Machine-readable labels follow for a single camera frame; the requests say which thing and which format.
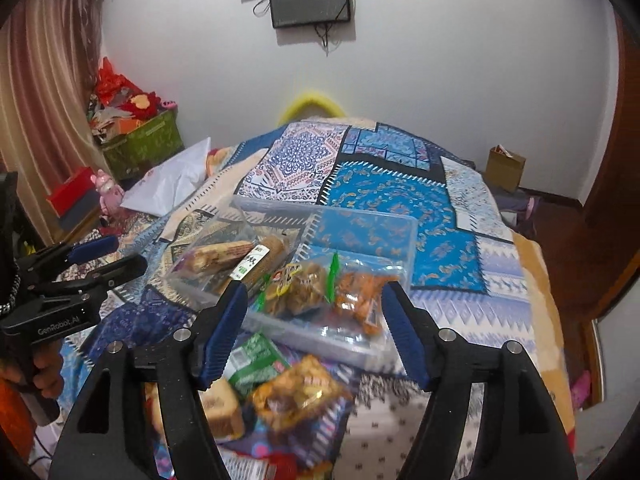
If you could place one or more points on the orange plush toy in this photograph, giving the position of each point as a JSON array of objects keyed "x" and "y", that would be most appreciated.
[{"x": 214, "y": 162}]

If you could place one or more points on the golden candy packet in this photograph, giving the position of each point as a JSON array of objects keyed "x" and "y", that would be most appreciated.
[{"x": 300, "y": 392}]

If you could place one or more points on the yellow foam tube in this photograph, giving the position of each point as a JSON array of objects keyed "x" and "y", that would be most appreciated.
[{"x": 310, "y": 97}]

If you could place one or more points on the white plastic bag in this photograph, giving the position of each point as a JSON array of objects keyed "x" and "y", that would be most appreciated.
[{"x": 167, "y": 180}]

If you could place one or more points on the patchwork blanket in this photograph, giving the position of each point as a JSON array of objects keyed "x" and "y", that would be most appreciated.
[{"x": 380, "y": 190}]

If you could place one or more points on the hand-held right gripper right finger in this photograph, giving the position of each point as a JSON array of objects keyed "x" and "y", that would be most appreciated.
[{"x": 405, "y": 340}]

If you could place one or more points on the red snack bag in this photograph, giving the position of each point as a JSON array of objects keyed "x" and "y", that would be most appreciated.
[{"x": 250, "y": 467}]

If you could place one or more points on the red box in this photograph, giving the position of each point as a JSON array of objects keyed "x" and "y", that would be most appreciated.
[{"x": 72, "y": 192}]

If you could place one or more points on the brown curtain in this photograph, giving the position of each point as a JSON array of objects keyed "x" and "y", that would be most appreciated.
[{"x": 45, "y": 85}]

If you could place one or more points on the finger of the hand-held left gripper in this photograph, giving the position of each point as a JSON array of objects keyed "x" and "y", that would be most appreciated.
[
  {"x": 122, "y": 267},
  {"x": 92, "y": 248}
]

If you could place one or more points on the brown cake roll packet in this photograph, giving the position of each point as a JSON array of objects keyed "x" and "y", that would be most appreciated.
[{"x": 262, "y": 257}]

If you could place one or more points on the biscuit packet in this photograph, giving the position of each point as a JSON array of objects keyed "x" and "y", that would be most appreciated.
[{"x": 220, "y": 257}]

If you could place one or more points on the orange fried snack packet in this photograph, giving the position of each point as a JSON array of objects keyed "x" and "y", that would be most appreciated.
[{"x": 357, "y": 300}]

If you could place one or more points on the square bread packet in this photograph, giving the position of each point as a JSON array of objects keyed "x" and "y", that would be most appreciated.
[{"x": 222, "y": 410}]

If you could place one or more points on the green snack packet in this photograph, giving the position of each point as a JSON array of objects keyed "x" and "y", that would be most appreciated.
[{"x": 257, "y": 362}]

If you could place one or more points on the purple snack packet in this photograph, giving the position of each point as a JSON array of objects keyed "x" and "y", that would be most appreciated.
[{"x": 325, "y": 435}]

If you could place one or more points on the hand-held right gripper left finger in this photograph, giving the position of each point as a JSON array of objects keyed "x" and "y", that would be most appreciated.
[{"x": 220, "y": 340}]

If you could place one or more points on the pile of red plush items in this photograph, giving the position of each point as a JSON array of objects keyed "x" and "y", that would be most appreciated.
[{"x": 125, "y": 97}]

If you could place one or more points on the small cardboard box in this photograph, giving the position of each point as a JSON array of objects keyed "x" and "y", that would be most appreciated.
[{"x": 505, "y": 170}]

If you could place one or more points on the person's left hand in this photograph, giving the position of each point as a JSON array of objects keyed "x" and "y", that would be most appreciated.
[{"x": 47, "y": 372}]

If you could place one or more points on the pink bunny doll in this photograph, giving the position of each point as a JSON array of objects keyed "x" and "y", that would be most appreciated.
[{"x": 107, "y": 192}]

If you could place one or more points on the green storage box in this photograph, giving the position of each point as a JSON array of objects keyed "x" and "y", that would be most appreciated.
[{"x": 145, "y": 145}]

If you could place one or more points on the wooden door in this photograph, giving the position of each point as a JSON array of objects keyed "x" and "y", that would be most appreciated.
[{"x": 615, "y": 185}]

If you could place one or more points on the clear plastic container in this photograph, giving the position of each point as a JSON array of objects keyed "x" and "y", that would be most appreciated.
[{"x": 325, "y": 345}]

